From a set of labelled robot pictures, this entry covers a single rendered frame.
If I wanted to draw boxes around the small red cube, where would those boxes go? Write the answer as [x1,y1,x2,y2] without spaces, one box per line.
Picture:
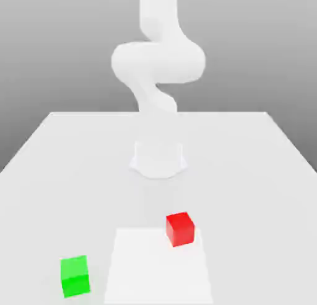
[165,211,196,248]

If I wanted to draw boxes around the small green cube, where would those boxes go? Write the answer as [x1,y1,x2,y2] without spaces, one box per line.
[59,255,92,299]

